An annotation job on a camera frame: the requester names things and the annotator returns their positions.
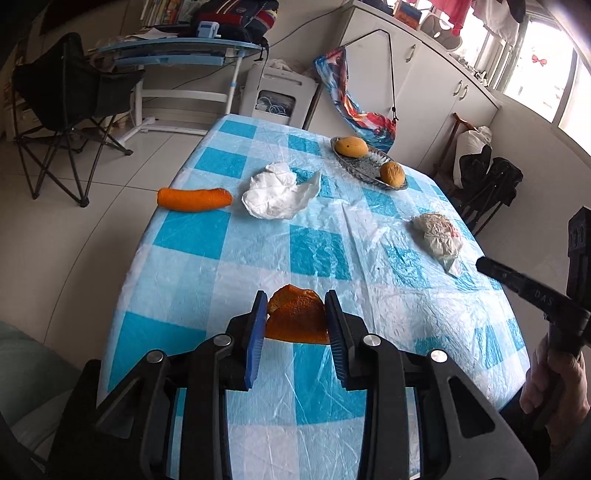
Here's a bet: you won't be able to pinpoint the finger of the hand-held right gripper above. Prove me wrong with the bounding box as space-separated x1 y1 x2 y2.
475 257 573 321

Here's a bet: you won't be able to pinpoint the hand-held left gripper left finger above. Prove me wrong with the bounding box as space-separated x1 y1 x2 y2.
48 291 269 480

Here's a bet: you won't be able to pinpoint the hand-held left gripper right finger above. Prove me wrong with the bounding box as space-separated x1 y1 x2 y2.
324 290 539 480

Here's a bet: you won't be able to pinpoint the orange peel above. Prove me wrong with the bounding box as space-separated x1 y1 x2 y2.
265 285 331 345

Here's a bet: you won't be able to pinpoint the translucent plastic bag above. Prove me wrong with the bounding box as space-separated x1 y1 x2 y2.
412 212 464 278

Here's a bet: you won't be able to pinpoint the white plastic bag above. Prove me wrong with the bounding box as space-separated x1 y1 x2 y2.
242 161 321 220

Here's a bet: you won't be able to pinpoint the orange carrot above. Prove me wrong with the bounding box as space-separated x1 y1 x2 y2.
157 187 233 212

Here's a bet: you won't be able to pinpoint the person's right hand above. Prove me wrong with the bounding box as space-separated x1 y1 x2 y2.
519 342 591 446

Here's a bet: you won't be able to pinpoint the blue white checkered tablecloth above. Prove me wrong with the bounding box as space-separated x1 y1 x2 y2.
99 114 531 480

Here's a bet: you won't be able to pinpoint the white sack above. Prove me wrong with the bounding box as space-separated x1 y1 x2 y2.
455 126 494 185

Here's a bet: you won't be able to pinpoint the round orange fruit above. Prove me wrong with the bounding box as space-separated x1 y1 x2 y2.
380 161 406 188

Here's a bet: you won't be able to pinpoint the glass fruit plate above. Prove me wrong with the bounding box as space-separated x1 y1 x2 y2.
331 136 409 191

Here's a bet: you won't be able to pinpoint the dark wooden chair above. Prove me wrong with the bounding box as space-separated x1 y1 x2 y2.
431 113 481 185

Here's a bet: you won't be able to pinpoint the yellow mango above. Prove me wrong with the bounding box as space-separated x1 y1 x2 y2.
335 136 369 158

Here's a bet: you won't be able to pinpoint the window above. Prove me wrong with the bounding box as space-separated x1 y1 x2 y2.
462 0 591 139

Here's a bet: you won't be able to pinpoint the white cabinet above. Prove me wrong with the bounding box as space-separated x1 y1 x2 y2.
302 0 502 174

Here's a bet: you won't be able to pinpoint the row of small grey items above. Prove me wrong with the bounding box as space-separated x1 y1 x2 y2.
450 53 490 84

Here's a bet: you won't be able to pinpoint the grey green sofa cushion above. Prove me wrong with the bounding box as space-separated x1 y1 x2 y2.
0 320 102 462

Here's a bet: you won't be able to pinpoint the white plastic stool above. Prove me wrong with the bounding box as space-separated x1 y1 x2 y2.
240 60 317 127

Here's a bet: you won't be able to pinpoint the round patterned cushion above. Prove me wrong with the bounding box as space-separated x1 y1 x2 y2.
422 14 462 49

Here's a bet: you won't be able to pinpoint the white hanging garment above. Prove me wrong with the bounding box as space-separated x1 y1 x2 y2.
471 0 522 42

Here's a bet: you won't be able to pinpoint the red hanging garment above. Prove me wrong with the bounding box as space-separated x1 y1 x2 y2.
429 0 472 35

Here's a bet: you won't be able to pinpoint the colourful box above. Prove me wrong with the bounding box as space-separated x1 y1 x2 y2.
394 0 423 28

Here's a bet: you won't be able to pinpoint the blue white study desk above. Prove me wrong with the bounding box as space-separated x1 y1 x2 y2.
95 36 269 139

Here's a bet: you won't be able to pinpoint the dark striped backpack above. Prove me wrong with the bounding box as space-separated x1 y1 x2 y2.
190 0 280 42

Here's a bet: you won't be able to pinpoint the black folding camp chair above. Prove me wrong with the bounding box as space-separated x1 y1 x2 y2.
11 32 146 208

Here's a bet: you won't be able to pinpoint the loose white papers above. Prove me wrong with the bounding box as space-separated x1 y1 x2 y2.
124 28 185 40

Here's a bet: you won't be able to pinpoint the row of books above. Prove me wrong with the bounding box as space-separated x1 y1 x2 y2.
139 0 204 26

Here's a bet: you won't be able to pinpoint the colourful printed strap bag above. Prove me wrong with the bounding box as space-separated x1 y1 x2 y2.
314 28 399 153

